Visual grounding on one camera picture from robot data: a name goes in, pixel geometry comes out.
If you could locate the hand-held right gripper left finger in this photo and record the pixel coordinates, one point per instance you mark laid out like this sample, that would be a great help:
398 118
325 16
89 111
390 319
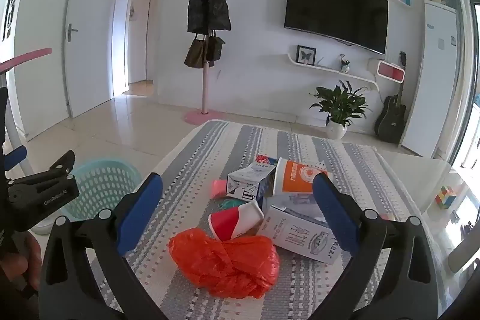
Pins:
140 211

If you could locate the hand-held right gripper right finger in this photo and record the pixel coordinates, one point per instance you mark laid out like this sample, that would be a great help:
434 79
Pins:
333 211

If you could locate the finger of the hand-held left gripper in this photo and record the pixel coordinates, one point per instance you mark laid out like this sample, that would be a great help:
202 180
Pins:
15 156
45 194

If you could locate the large white milk carton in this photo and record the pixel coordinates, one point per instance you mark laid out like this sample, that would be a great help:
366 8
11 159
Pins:
296 237

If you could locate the teal plastic basket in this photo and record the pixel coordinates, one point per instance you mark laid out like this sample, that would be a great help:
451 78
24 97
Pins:
101 185

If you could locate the orange and white paper cup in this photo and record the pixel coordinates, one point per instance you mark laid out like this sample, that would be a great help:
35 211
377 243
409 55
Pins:
296 175

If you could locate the pink packet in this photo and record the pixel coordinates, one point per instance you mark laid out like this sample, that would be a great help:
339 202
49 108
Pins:
219 188

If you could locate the teal packet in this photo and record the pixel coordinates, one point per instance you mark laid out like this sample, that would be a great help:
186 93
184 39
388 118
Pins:
228 203

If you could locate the red and white paper cup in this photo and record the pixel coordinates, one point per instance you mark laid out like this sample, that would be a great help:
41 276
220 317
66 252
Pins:
228 222

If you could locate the small blue white carton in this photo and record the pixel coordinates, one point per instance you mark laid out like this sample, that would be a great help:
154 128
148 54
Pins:
247 181

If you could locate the orange plastic bag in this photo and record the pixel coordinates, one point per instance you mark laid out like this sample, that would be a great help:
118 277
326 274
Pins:
225 260

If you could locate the person's left hand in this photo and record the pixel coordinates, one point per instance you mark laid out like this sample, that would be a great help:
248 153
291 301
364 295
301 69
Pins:
32 260

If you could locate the white printed wrapper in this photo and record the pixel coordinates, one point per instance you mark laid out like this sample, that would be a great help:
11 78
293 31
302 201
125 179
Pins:
303 200

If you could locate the white floor stand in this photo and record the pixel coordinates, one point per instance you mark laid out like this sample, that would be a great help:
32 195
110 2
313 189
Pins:
45 227

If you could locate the red blue snack packet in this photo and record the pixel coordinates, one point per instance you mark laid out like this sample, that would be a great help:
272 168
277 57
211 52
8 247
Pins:
264 158

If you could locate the pink curved bar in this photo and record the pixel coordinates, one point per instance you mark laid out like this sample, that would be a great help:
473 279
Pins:
26 57

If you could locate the green potted plant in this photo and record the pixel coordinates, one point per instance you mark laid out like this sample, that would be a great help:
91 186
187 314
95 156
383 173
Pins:
337 106

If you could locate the black guitar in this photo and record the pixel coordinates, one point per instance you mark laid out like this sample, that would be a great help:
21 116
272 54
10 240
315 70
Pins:
390 121

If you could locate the grey striped rug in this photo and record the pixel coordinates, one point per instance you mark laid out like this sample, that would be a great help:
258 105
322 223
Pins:
232 143

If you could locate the colourful cube toy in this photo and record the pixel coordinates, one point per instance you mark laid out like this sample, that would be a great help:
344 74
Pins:
447 197

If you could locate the white door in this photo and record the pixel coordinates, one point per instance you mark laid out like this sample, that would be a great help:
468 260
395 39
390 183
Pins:
88 42

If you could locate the pink coat rack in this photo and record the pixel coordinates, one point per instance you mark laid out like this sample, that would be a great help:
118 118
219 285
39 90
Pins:
204 91

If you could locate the white curved lower shelf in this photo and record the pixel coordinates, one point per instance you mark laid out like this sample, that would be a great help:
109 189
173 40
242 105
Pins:
330 69

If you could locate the small vase with plant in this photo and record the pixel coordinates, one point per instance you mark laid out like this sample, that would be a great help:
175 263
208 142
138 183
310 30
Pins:
345 66

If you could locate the red white rounded box shelf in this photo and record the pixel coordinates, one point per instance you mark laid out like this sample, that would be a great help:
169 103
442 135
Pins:
390 71

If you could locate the framed butterfly picture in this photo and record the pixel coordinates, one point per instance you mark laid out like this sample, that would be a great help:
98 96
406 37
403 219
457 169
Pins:
306 55

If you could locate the white tall cabinet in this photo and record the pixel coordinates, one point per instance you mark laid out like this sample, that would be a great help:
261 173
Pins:
427 80

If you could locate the brown bag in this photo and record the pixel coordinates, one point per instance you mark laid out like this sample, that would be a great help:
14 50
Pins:
195 54

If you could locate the dark green bag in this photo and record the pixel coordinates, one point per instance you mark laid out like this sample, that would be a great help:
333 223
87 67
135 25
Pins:
214 48

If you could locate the black flat television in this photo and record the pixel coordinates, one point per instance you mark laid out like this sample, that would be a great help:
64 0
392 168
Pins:
333 9

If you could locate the black wall decoration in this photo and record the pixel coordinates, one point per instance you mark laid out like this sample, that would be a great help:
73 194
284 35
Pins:
9 12

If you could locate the small wall picture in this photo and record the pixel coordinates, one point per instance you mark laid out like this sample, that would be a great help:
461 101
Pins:
131 12

